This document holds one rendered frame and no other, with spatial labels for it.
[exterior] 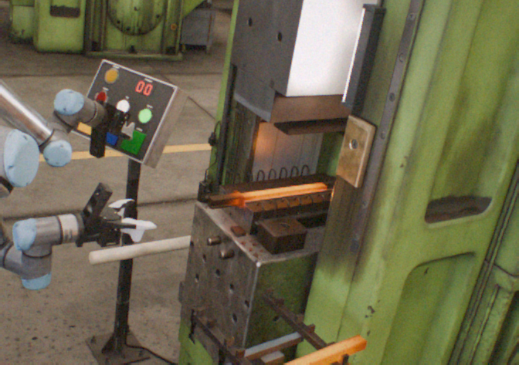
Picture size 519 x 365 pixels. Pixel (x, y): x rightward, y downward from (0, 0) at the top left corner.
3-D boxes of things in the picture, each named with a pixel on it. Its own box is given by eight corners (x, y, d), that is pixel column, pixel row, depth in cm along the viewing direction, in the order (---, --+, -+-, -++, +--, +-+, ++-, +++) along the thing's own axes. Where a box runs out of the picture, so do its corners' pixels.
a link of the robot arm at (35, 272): (23, 268, 187) (24, 233, 182) (57, 282, 183) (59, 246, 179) (3, 282, 180) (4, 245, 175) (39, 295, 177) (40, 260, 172)
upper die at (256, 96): (269, 123, 190) (275, 90, 186) (232, 98, 204) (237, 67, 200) (382, 115, 212) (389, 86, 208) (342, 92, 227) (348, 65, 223)
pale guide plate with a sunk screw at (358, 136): (355, 187, 181) (370, 127, 174) (334, 173, 187) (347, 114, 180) (361, 187, 182) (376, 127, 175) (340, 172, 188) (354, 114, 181)
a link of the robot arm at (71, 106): (45, 103, 198) (65, 81, 196) (69, 114, 207) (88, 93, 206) (59, 120, 194) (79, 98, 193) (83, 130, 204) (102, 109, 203)
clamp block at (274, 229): (271, 255, 195) (275, 236, 193) (256, 241, 202) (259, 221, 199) (305, 249, 202) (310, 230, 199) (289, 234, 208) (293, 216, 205)
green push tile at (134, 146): (136, 155, 227) (145, 134, 227) (119, 147, 231) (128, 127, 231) (139, 156, 229) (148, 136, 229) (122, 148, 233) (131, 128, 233)
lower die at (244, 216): (249, 234, 204) (253, 209, 201) (216, 204, 219) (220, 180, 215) (357, 216, 227) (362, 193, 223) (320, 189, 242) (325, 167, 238)
